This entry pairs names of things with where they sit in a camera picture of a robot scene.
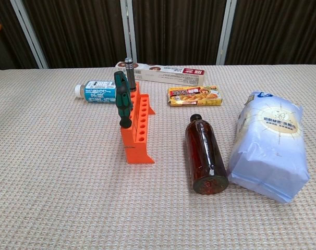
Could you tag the black ribbed partition panel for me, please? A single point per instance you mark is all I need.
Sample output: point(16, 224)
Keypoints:
point(82, 31)
point(278, 31)
point(6, 52)
point(179, 31)

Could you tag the orange screwdriver rack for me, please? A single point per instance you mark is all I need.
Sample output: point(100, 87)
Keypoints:
point(137, 153)

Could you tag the beige waffle tablecloth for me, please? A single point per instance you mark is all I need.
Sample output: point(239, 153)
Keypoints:
point(69, 208)

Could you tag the pale blue paper bag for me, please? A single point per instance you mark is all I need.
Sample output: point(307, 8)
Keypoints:
point(270, 156)

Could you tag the brown plastic bottle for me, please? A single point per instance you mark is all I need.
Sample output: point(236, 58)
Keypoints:
point(205, 156)

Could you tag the grey aluminium frame post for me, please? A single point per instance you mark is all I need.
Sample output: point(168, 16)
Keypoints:
point(31, 39)
point(128, 26)
point(226, 31)

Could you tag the long white red box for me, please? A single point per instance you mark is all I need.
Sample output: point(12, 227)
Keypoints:
point(168, 75)

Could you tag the black metal precision screwdriver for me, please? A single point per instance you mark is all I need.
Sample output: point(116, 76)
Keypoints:
point(130, 75)

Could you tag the plastic bottle blue label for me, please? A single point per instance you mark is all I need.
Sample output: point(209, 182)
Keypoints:
point(98, 91)

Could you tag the yellow curry box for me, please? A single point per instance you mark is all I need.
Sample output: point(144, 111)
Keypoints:
point(194, 97)

